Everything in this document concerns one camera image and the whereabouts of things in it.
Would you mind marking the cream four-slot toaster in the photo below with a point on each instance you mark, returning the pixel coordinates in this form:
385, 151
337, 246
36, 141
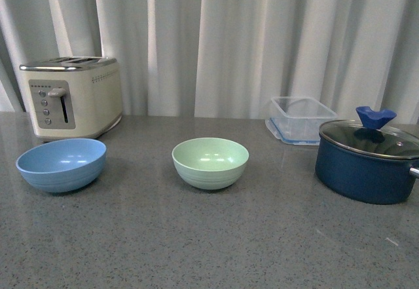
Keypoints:
72, 96

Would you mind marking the dark blue saucepan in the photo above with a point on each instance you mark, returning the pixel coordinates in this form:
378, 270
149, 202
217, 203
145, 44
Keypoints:
364, 178

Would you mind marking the glass lid with blue knob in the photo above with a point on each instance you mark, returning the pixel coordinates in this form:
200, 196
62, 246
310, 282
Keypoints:
371, 135

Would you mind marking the clear plastic food container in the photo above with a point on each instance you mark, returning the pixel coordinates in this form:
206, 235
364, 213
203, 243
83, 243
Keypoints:
296, 120

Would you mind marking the white pleated curtain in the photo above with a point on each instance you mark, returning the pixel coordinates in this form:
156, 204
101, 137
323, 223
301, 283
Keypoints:
226, 58

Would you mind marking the green plastic bowl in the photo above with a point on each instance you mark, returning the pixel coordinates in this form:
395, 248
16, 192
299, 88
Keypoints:
210, 163

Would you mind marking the blue plastic bowl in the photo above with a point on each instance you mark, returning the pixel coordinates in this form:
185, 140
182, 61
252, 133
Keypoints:
64, 165

